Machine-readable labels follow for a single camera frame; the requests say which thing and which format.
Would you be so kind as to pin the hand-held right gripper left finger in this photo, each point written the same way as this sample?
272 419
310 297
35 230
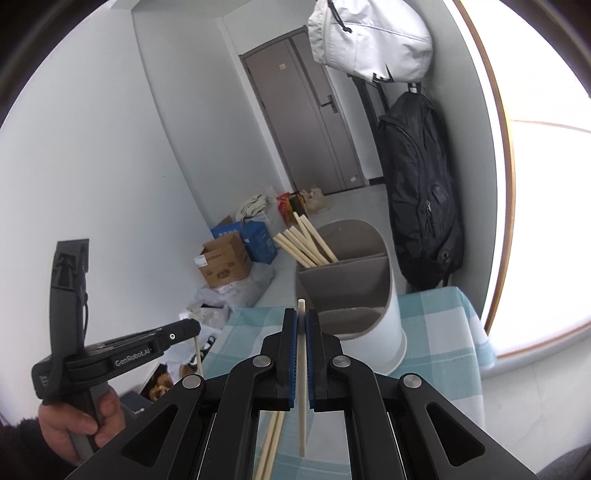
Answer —
289 360

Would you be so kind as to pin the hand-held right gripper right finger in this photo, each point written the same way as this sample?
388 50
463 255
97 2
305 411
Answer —
311 360

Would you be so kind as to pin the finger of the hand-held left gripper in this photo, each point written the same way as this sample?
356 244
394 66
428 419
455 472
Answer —
178 334

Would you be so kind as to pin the single bamboo chopstick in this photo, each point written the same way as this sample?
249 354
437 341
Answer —
278 434
269 443
302 429
198 360

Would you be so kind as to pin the white utensil holder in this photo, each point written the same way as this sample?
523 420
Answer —
390 332

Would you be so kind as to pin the bunch of bamboo chopsticks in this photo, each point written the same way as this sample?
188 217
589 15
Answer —
300 247

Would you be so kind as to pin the person's left hand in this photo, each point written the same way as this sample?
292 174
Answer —
60 429

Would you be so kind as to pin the black bag with white print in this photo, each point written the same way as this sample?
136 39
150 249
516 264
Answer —
208 345

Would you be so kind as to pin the brown paper bag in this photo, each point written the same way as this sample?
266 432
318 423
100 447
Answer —
187 369
159 390

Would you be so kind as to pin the grey plastic parcel bags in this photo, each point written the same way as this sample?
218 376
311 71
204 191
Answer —
240 290

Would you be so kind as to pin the dark blue shoe box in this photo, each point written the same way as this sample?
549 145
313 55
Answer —
136 402

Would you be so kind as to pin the brown cardboard box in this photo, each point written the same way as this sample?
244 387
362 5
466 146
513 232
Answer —
226 265

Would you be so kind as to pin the blue printed carton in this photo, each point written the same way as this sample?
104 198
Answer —
261 242
226 230

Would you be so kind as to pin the teal checked tablecloth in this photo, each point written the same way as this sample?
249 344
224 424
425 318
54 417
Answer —
438 332

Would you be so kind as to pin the cream cloth bag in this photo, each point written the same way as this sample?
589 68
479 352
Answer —
251 207

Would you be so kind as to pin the red and yellow bag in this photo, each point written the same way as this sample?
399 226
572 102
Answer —
288 203

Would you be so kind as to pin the pale translucent bag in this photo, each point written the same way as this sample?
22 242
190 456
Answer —
316 199

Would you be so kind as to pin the black backpack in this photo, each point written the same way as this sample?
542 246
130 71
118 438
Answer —
420 194

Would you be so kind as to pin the grey door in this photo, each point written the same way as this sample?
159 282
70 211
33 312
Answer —
304 115

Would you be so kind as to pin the white backpack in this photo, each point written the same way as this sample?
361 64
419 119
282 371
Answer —
369 37

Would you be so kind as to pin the wooden window frame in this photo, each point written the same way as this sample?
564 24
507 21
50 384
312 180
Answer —
501 138

